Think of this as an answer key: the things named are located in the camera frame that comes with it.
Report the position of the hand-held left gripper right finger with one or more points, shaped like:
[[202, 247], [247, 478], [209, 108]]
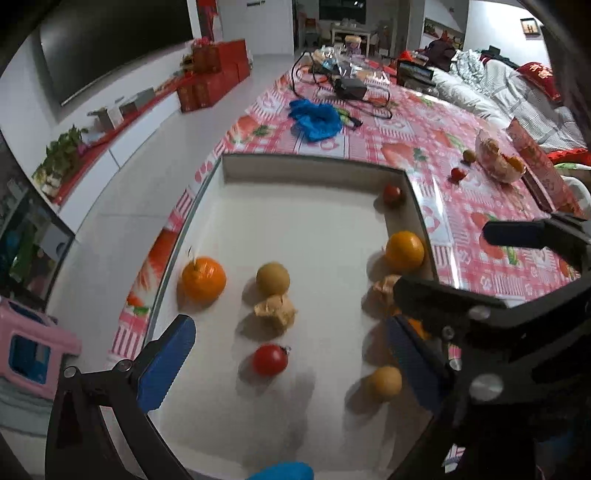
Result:
[[415, 369]]

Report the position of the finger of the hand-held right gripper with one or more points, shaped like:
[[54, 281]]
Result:
[[443, 300], [512, 233]]

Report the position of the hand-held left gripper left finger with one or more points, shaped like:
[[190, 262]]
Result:
[[164, 369]]

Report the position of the brown kiwi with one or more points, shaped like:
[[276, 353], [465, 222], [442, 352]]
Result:
[[273, 278], [385, 383], [469, 155]]

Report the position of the tan walnut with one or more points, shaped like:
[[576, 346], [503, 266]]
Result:
[[385, 288]]

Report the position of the orange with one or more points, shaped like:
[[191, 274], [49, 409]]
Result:
[[203, 279], [405, 251]]

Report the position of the red tomato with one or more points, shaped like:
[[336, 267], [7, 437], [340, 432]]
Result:
[[270, 360], [458, 174], [392, 194]]

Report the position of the bread bun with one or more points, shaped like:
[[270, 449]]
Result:
[[276, 311]]

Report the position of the white tray with grey rim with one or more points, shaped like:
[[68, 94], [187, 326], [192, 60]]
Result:
[[300, 221]]

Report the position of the person's left hand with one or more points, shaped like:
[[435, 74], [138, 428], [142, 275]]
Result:
[[281, 471]]

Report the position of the strawberry print tablecloth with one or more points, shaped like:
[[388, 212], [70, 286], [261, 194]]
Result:
[[461, 221]]

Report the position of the glass bowl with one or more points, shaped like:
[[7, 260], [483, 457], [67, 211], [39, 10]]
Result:
[[494, 168]]

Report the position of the pile of small mandarins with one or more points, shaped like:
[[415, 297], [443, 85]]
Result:
[[508, 161]]

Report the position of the red cloth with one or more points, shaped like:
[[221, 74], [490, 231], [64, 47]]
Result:
[[570, 156]]

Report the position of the white sofa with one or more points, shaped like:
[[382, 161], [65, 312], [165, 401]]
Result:
[[508, 106]]

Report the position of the pink stool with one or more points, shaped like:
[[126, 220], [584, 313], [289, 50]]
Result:
[[37, 332]]

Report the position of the red pillow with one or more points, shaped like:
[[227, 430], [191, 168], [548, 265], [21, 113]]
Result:
[[540, 81]]

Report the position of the patterned blanket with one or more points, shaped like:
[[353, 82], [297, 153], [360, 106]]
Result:
[[471, 69]]

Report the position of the glass fish tank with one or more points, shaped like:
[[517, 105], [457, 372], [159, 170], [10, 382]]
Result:
[[32, 244]]

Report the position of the dark clothes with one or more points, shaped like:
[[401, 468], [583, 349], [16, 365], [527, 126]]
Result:
[[441, 53]]

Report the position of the black power adapter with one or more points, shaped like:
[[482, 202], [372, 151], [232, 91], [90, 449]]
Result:
[[351, 87]]

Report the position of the blue cloth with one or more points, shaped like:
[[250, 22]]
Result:
[[316, 120]]

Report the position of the white cabinet with red top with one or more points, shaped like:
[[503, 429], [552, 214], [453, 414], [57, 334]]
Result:
[[120, 143]]

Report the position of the clear plastic bag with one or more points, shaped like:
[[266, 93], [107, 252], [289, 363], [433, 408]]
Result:
[[348, 62]]

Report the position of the green potted plant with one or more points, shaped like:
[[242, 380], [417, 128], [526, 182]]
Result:
[[60, 152]]

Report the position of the clear jar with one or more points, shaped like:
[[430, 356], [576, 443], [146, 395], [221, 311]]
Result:
[[354, 45]]

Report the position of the white side table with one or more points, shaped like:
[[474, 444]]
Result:
[[353, 33]]

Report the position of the white open box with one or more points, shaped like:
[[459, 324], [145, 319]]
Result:
[[106, 117]]

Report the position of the grey box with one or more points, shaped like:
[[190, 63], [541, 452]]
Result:
[[137, 100]]

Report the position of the dark window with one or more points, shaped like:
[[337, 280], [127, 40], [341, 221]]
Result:
[[341, 9]]

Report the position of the red gift box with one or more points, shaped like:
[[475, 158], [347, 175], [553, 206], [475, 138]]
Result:
[[219, 55], [207, 90]]

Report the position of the small picture frame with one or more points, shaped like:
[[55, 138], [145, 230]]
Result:
[[531, 26]]

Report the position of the landscape wall painting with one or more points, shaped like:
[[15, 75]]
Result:
[[438, 26]]

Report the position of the black wall television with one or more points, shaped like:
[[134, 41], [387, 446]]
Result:
[[115, 41]]

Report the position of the red wall banner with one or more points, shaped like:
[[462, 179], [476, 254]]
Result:
[[206, 18]]

